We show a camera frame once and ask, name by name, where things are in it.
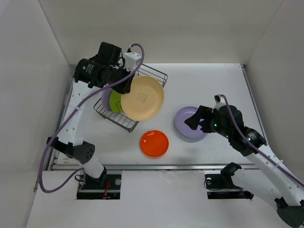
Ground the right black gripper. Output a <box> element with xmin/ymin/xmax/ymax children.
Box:
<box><xmin>184</xmin><ymin>104</ymin><xmax>232</xmax><ymax>139</ymax></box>

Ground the light purple plate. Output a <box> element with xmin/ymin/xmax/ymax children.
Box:
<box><xmin>174</xmin><ymin>106</ymin><xmax>209</xmax><ymax>140</ymax></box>

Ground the yellow plate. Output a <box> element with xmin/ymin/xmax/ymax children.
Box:
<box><xmin>121</xmin><ymin>76</ymin><xmax>164</xmax><ymax>121</ymax></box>

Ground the orange plate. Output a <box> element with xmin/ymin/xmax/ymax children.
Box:
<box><xmin>140</xmin><ymin>130</ymin><xmax>169</xmax><ymax>158</ymax></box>

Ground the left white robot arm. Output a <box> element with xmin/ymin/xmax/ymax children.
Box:
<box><xmin>45</xmin><ymin>42</ymin><xmax>145</xmax><ymax>189</ymax></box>

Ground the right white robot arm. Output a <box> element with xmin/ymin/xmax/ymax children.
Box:
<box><xmin>184</xmin><ymin>102</ymin><xmax>304</xmax><ymax>228</ymax></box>

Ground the green plate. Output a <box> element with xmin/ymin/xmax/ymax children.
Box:
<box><xmin>109</xmin><ymin>91</ymin><xmax>123</xmax><ymax>113</ymax></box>

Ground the rear purple plate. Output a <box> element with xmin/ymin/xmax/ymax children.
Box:
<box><xmin>101</xmin><ymin>88</ymin><xmax>113</xmax><ymax>111</ymax></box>

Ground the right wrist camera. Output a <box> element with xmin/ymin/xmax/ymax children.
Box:
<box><xmin>214</xmin><ymin>95</ymin><xmax>226</xmax><ymax>110</ymax></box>

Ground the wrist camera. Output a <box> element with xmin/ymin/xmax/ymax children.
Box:
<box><xmin>214</xmin><ymin>95</ymin><xmax>226</xmax><ymax>110</ymax></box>
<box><xmin>123</xmin><ymin>52</ymin><xmax>142</xmax><ymax>72</ymax></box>

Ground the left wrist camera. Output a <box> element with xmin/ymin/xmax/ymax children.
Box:
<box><xmin>123</xmin><ymin>52</ymin><xmax>142</xmax><ymax>72</ymax></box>

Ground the grey wire dish rack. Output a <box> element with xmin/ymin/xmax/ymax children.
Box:
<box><xmin>94</xmin><ymin>64</ymin><xmax>168</xmax><ymax>132</ymax></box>

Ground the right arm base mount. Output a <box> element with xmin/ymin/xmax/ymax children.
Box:
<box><xmin>204</xmin><ymin>173</ymin><xmax>254</xmax><ymax>200</ymax></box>

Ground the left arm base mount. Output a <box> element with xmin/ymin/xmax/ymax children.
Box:
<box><xmin>75</xmin><ymin>172</ymin><xmax>122</xmax><ymax>200</ymax></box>

